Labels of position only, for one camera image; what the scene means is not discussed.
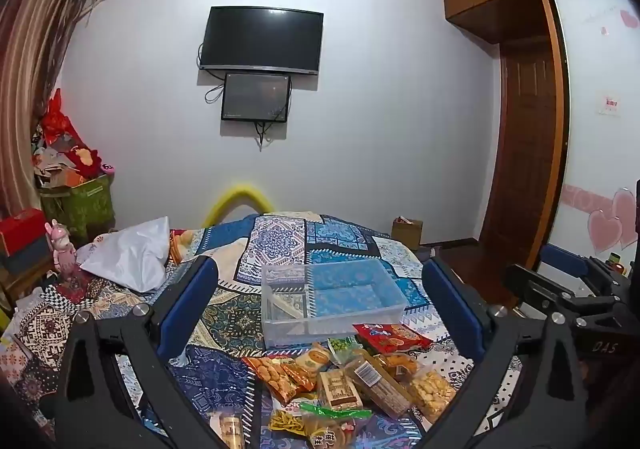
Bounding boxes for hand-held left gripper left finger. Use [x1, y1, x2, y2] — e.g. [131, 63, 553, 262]
[52, 255, 226, 449]

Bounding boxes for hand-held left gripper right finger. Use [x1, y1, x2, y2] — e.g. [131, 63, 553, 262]
[422, 256, 598, 449]

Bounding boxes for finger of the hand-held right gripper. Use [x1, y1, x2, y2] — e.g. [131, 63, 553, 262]
[502, 264, 621, 326]
[540, 245, 626, 292]

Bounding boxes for red snack packet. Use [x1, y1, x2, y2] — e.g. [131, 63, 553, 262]
[352, 322, 434, 354]

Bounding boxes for fried snack clear packet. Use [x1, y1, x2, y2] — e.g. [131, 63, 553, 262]
[375, 351, 422, 380]

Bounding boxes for pale puff cookie packet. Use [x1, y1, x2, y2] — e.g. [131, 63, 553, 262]
[407, 364, 459, 423]

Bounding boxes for orange cracker packet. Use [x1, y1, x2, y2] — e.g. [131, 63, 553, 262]
[242, 355, 319, 405]

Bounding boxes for long clear biscuit packet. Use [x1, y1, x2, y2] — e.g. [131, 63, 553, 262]
[345, 354, 416, 418]

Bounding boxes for green peas packet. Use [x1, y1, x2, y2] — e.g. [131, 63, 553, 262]
[327, 336, 363, 364]

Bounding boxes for clear plastic container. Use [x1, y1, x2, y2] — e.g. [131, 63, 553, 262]
[261, 258, 410, 349]

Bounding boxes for beige snack packet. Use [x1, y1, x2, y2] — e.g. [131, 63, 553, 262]
[210, 409, 249, 449]

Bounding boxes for round biscuit packet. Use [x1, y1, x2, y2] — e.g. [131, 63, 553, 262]
[295, 343, 334, 380]

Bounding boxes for brown wafer packet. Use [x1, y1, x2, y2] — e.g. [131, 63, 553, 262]
[317, 369, 364, 411]

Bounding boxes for yellow strips snack packet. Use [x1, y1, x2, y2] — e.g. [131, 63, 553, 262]
[269, 406, 307, 435]

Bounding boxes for green-sealed cracker packet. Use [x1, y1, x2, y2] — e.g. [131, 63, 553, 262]
[300, 401, 374, 449]

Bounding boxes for white pillow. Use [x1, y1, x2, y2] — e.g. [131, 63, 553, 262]
[80, 216, 172, 293]

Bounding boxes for small cardboard box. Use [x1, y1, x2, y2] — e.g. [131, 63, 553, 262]
[391, 216, 424, 250]

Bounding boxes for blue patterned patchwork blanket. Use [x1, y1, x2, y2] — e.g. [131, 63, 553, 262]
[0, 212, 526, 449]

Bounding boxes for yellow foam arch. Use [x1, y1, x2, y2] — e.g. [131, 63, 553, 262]
[204, 185, 274, 228]

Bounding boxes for brown wooden door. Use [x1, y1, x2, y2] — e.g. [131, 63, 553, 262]
[480, 42, 560, 255]

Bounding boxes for white wardrobe door heart stickers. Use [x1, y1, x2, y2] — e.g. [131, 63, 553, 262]
[545, 0, 640, 272]

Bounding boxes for pink bear toy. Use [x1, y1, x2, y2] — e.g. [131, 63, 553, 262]
[45, 219, 79, 276]

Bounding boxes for green storage box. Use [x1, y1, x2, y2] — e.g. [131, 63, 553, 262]
[40, 174, 116, 241]

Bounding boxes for red box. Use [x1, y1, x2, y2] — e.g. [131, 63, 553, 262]
[0, 208, 48, 255]

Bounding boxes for green basket of toys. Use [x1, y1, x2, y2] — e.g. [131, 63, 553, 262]
[31, 89, 115, 189]

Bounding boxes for brown striped curtain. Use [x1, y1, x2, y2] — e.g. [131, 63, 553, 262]
[0, 0, 103, 222]

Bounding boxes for black hanging cable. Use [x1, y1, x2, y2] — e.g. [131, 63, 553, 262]
[254, 120, 275, 153]

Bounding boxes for small black wall monitor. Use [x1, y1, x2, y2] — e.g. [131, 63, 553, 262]
[221, 72, 292, 122]

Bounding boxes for large black wall television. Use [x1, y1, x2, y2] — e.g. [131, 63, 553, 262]
[199, 6, 325, 77]

